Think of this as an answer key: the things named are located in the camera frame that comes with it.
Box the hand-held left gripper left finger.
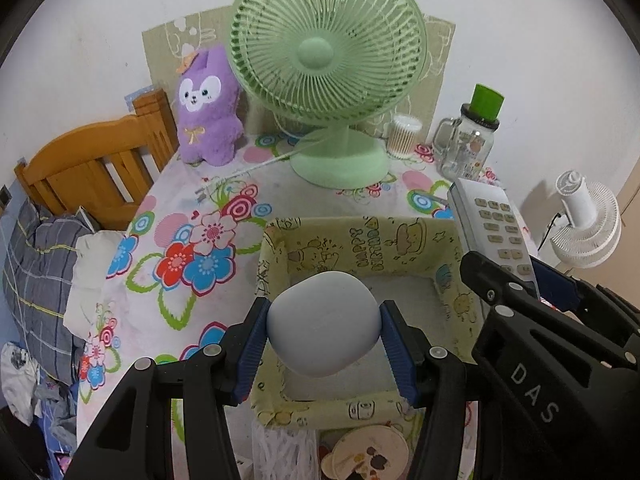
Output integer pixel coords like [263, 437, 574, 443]
[75, 297, 273, 480]

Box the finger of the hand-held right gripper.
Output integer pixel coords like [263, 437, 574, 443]
[459, 251, 547, 320]
[530, 256, 640, 342]

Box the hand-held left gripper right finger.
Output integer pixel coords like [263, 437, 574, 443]
[378, 300, 471, 480]

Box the white remote control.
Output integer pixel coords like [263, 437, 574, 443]
[446, 177, 538, 306]

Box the pale blue egg-shaped case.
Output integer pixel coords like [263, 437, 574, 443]
[266, 270, 382, 378]

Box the round cream compact mirror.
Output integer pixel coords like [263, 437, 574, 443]
[320, 422, 413, 480]

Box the yellow printed fabric storage box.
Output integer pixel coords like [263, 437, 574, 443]
[250, 215, 483, 428]

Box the white plastic pack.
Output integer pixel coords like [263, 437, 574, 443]
[250, 420, 321, 480]

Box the white clip fan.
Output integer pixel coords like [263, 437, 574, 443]
[550, 170, 622, 267]

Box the glass mug jar green lid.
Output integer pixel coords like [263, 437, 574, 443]
[432, 83, 505, 181]

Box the cotton swab container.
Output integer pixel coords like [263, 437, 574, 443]
[387, 114, 422, 160]

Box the floral tablecloth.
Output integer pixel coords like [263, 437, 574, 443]
[75, 132, 541, 480]

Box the white pillow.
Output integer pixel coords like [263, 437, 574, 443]
[64, 230, 132, 341]

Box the grey plaid pillow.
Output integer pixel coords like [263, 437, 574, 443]
[2, 200, 96, 376]

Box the purple plush toy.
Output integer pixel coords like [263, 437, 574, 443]
[176, 44, 245, 166]

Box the white printed garment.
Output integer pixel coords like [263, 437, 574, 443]
[0, 342, 42, 426]

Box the wooden bed headboard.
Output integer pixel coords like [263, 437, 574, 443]
[14, 89, 180, 231]

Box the green desk fan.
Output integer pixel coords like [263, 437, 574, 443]
[227, 0, 430, 191]

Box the black fan cable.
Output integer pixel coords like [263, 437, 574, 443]
[537, 211, 567, 252]

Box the white fan power cable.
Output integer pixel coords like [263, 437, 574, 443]
[192, 125, 341, 202]

